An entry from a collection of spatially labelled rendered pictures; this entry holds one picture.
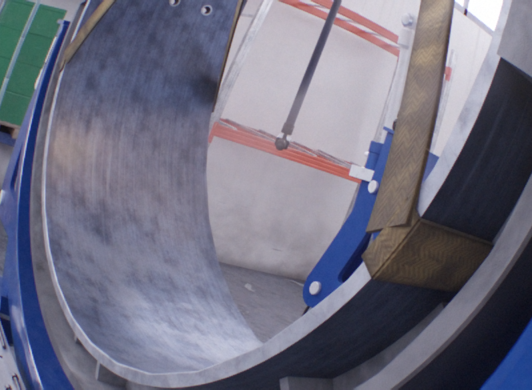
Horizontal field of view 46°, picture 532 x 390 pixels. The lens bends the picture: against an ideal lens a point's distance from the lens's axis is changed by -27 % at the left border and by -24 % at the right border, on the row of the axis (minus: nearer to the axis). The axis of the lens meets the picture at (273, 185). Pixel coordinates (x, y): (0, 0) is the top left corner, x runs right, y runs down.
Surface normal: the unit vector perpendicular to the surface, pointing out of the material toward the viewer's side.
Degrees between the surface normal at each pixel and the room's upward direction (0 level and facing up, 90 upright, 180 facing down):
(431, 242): 115
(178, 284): 25
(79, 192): 35
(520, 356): 90
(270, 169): 90
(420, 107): 82
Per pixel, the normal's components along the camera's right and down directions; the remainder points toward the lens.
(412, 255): 0.29, 0.65
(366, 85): 0.50, 0.29
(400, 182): -0.84, -0.43
